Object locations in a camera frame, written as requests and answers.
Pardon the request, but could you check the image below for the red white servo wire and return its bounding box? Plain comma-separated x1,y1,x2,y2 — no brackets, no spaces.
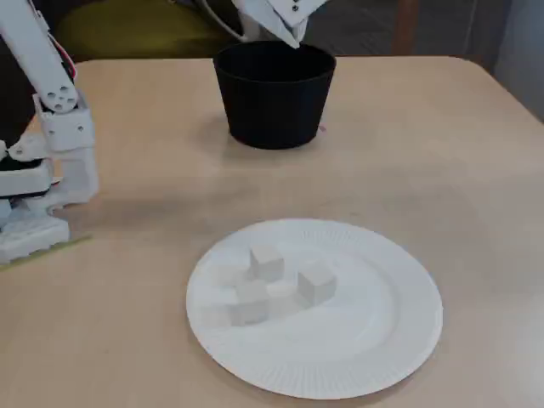
47,30,81,81

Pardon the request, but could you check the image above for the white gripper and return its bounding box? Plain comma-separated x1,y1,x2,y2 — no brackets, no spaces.
231,0,309,49

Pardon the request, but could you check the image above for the white paper plate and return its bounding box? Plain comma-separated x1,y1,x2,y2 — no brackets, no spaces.
185,218,445,400

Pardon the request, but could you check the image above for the olive chair with white frame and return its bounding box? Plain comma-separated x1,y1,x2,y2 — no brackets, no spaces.
54,0,247,59

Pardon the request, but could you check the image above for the white cube block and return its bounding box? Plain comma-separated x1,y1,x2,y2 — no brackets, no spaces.
228,280,271,327
249,245,285,282
296,260,337,308

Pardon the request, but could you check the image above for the green base mat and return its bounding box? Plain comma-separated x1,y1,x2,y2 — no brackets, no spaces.
0,235,94,272

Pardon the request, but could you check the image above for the black pot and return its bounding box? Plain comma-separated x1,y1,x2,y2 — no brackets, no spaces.
212,40,337,150

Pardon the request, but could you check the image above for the white studded base block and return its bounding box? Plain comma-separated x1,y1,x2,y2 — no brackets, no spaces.
0,214,71,264

